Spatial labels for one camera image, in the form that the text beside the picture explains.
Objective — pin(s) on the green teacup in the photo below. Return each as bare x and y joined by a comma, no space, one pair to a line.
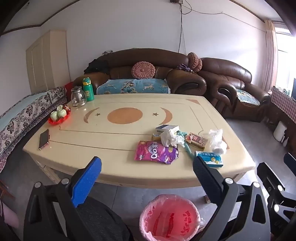
62,111
54,115

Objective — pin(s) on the teal cross-shaped toy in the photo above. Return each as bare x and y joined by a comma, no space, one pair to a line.
188,149

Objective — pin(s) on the round pink cushion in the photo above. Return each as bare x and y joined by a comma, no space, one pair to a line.
194,61
143,69

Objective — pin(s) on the floral patterned bed cover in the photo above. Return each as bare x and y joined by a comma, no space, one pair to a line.
23,115

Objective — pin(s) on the dark clothes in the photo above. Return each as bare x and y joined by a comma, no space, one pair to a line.
96,66

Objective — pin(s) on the white plastic bag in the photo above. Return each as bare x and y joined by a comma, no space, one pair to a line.
217,143

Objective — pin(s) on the yellow snack wrapper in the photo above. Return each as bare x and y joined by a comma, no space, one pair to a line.
155,138

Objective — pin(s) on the purple cloth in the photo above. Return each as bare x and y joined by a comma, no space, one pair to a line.
183,67

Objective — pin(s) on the small white bottle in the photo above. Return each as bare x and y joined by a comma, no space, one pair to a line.
285,141

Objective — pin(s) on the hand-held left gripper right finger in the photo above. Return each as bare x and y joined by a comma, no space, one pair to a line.
205,178

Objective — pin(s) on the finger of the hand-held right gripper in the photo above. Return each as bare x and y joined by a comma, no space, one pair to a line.
290,160
270,176

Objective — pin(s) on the pink curtain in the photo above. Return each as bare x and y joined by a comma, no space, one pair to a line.
270,58

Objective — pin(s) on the cream wardrobe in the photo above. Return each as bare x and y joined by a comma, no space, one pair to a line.
46,64

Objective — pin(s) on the white container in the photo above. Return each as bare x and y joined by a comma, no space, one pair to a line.
279,131

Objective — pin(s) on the window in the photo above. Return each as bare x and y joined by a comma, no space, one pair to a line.
285,58

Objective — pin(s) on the glass pitcher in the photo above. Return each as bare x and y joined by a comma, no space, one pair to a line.
78,99

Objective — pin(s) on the green water bottle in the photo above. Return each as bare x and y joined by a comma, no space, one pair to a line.
88,92

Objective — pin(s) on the brown leather sofa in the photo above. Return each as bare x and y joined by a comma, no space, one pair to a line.
185,81

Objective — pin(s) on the pink cloth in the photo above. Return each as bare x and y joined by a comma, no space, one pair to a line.
9,217

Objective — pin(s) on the television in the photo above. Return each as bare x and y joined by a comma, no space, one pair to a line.
294,88

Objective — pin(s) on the white and blue box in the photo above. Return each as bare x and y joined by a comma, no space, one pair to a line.
166,128

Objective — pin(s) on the smartphone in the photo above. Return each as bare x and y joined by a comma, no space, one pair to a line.
44,139

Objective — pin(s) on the blue armchair seat cover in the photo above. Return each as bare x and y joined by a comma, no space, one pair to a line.
248,97

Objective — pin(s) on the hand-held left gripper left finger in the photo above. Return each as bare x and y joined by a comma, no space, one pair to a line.
87,180

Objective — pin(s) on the cream coffee table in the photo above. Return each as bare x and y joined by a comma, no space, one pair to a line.
104,139

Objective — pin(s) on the white tissue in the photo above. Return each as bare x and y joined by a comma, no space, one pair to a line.
168,139

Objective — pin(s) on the red checkered tablecloth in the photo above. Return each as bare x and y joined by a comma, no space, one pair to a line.
282,102

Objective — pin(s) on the red cloth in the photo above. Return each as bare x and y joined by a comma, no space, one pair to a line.
69,89

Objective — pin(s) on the brown leather armchair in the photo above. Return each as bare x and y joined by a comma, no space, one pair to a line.
226,69

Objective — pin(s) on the red tray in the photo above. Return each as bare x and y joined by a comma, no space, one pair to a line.
57,122

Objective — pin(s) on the dark brown cabinet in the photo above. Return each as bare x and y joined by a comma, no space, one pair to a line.
272,118

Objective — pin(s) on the trash bin with pink bag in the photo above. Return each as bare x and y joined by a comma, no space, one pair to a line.
168,222

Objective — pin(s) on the purple snack bag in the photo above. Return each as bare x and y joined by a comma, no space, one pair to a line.
155,153

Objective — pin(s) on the blue medicine box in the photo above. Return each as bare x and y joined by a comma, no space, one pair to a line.
210,160

